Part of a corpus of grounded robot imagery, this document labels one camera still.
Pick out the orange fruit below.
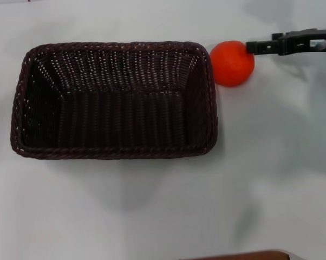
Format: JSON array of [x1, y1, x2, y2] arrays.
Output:
[[209, 40, 255, 88]]

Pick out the dark brown woven basket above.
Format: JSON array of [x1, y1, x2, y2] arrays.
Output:
[[10, 41, 219, 161]]

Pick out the brown wooden edge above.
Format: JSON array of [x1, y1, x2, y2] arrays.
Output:
[[188, 249, 291, 260]]

